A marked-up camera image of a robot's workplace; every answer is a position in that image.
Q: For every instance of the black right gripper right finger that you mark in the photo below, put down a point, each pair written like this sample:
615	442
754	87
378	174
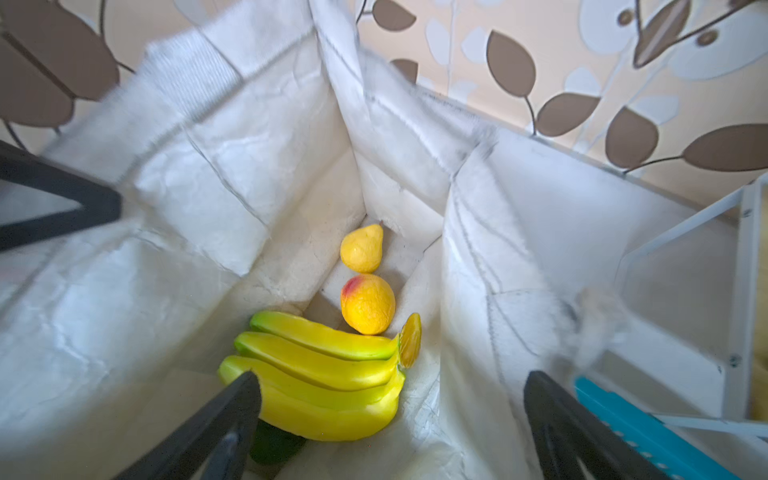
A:
570	441

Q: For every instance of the cream Monet print tote bag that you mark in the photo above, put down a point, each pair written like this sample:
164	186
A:
235	148

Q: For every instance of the white wooden two-tier shelf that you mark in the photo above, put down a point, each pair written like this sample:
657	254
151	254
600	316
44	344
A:
698	288

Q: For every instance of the yellow lemon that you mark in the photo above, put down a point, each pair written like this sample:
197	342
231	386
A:
362	250

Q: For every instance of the green avocado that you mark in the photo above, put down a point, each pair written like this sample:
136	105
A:
272	445

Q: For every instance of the teal plastic basket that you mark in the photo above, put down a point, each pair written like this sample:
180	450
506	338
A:
670	453

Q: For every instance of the yellow red mango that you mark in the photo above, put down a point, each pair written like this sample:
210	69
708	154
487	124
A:
368	304

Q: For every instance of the yellow green banana bunch back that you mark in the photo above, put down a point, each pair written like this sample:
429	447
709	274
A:
320	383

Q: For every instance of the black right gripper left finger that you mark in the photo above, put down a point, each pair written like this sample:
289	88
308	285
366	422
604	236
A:
216	440

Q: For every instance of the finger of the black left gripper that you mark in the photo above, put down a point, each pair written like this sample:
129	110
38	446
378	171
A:
40	201

